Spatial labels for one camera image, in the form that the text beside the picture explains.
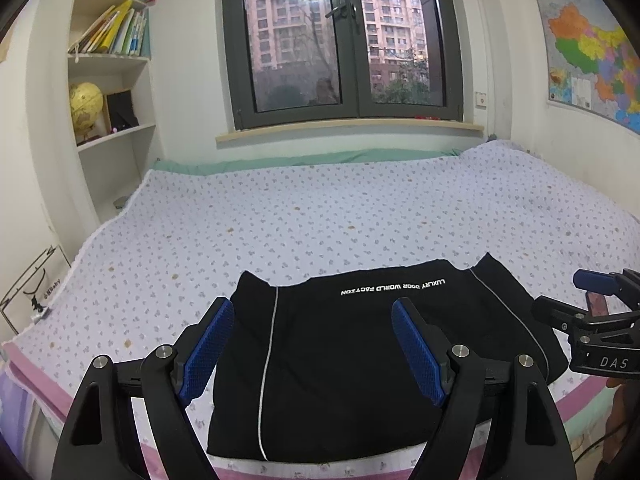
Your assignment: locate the window handle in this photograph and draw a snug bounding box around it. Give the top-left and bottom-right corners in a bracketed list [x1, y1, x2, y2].
[325, 4, 362, 36]

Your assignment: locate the yellow globe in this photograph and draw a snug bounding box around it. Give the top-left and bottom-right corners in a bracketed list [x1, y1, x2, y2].
[68, 82, 105, 141]

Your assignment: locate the colourful wall map poster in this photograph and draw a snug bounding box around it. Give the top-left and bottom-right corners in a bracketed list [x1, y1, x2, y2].
[534, 0, 640, 136]

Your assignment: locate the white floral bed blanket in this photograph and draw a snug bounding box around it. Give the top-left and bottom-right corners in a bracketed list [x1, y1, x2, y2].
[2, 139, 640, 441]

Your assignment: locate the white bookshelf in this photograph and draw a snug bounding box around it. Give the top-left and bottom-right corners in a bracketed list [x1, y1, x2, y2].
[27, 0, 166, 221]

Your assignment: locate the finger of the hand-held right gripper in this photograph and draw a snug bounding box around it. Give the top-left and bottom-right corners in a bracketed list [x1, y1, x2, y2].
[572, 267, 640, 311]
[531, 296, 640, 347]

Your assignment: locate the wooden windowsill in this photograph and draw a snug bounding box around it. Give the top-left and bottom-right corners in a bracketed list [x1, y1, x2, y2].
[216, 121, 488, 147]

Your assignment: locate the pink striped mattress sheet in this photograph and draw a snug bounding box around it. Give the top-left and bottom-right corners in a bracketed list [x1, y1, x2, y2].
[0, 342, 621, 480]

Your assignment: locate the row of thin tall books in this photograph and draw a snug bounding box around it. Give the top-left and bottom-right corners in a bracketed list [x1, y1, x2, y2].
[67, 0, 151, 58]

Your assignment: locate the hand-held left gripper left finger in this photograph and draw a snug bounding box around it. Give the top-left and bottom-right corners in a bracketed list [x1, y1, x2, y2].
[52, 297, 236, 480]

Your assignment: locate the white bag with line drawing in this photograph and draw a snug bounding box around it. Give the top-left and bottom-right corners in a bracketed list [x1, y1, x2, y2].
[0, 245, 72, 336]

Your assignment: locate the green bed sheet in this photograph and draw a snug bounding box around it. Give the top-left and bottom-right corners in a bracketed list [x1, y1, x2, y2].
[150, 147, 463, 177]

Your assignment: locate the dark framed window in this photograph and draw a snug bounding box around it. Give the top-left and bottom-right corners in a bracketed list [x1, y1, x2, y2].
[220, 0, 463, 133]

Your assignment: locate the black hooded jacket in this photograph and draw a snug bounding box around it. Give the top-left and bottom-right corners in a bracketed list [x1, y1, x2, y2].
[206, 252, 571, 462]

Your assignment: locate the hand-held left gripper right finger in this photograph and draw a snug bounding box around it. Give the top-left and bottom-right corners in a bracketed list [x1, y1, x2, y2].
[391, 298, 576, 480]

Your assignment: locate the dark picture frame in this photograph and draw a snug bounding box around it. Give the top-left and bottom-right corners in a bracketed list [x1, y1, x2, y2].
[104, 89, 141, 133]

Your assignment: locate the person's right forearm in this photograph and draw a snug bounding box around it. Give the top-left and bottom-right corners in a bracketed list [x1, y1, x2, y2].
[594, 377, 640, 480]

